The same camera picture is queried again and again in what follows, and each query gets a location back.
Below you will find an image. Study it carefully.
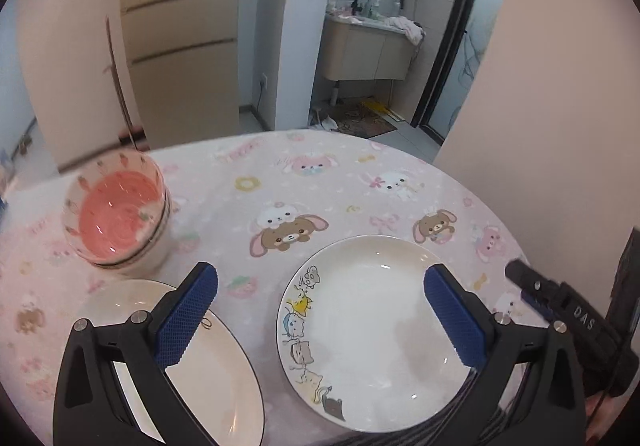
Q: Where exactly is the black power cable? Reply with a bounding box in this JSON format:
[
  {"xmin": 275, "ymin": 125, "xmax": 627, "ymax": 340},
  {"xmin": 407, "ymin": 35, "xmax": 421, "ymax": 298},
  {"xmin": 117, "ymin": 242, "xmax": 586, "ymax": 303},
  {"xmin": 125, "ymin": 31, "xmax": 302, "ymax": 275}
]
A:
[{"xmin": 252, "ymin": 86, "xmax": 266, "ymax": 132}]

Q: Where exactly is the pink cartoon printed tablecloth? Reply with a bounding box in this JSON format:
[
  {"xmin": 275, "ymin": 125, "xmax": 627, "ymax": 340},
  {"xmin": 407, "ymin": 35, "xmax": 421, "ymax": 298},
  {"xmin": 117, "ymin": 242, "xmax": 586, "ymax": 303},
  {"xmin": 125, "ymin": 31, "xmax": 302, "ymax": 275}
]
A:
[{"xmin": 0, "ymin": 129, "xmax": 533, "ymax": 446}]

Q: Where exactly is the pink bowl with carrot print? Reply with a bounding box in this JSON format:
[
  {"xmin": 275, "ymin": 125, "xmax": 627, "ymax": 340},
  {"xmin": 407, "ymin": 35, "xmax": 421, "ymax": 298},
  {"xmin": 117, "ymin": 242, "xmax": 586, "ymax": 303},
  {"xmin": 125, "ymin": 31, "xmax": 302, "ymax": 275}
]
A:
[{"xmin": 62, "ymin": 152, "xmax": 168, "ymax": 263}]

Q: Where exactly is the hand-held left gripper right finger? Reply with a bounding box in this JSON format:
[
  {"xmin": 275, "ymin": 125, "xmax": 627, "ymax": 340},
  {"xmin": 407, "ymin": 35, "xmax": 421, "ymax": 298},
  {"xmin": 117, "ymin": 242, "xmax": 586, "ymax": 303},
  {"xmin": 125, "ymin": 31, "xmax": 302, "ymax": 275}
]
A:
[{"xmin": 423, "ymin": 263, "xmax": 587, "ymax": 446}]

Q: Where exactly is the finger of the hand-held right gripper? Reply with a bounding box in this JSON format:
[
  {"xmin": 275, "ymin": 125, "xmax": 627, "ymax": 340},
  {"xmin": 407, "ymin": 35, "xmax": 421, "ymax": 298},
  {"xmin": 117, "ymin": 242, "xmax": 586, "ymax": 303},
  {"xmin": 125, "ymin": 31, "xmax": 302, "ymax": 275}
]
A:
[
  {"xmin": 522, "ymin": 293, "xmax": 556, "ymax": 323},
  {"xmin": 505, "ymin": 259, "xmax": 564, "ymax": 313}
]

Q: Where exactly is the patterned floor mat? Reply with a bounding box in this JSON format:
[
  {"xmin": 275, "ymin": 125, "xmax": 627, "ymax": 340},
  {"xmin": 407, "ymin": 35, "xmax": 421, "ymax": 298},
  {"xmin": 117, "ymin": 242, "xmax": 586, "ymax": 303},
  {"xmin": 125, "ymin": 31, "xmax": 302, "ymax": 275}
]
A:
[{"xmin": 327, "ymin": 99, "xmax": 398, "ymax": 138}]

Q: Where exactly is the beige vanity cabinet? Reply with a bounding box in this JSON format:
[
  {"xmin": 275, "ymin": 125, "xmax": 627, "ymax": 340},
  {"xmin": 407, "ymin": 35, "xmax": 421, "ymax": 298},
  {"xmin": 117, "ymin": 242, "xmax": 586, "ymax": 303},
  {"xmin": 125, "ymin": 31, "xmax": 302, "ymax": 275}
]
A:
[{"xmin": 320, "ymin": 16, "xmax": 417, "ymax": 82}]

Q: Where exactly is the pink cloth on vanity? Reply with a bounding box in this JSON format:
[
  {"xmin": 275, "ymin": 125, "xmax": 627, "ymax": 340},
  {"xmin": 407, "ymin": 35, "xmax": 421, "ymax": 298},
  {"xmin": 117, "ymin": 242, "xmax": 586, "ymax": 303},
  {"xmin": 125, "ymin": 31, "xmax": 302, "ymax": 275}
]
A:
[{"xmin": 384, "ymin": 16, "xmax": 426, "ymax": 46}]

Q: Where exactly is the white plate with cartoon cats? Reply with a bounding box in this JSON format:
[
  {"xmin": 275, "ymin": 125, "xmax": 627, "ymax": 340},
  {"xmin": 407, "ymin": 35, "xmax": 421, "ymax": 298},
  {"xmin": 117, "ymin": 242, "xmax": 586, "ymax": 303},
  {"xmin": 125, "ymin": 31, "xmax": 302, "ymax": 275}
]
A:
[{"xmin": 276, "ymin": 235, "xmax": 482, "ymax": 433}]

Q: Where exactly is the white plate with black rim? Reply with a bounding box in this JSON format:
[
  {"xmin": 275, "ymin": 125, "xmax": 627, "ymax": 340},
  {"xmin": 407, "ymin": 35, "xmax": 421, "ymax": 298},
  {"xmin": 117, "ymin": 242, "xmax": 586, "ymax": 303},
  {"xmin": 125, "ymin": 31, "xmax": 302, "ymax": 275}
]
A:
[{"xmin": 80, "ymin": 279, "xmax": 265, "ymax": 446}]

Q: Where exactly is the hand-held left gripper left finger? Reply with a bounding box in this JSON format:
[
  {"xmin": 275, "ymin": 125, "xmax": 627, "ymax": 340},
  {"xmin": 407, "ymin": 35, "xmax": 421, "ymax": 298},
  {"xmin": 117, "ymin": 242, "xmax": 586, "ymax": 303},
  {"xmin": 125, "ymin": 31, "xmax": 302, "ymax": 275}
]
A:
[{"xmin": 52, "ymin": 262, "xmax": 219, "ymax": 446}]

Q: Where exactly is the person's right hand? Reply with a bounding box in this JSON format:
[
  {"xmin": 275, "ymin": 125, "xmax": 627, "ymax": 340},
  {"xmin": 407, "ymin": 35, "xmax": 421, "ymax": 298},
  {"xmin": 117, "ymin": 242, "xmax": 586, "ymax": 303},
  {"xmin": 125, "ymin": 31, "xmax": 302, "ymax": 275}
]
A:
[{"xmin": 582, "ymin": 393, "xmax": 612, "ymax": 446}]

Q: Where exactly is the frosted glass door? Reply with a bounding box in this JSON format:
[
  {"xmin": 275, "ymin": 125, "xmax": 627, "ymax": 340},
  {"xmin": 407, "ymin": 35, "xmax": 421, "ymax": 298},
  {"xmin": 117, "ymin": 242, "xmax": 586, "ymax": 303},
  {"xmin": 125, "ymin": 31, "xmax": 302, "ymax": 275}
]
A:
[{"xmin": 411, "ymin": 0, "xmax": 521, "ymax": 147}]

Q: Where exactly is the beige refrigerator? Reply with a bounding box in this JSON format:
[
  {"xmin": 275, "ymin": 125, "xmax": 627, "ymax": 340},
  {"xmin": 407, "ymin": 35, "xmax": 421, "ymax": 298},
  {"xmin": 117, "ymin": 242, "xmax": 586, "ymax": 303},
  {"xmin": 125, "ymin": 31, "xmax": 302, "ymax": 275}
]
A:
[{"xmin": 119, "ymin": 0, "xmax": 246, "ymax": 149}]

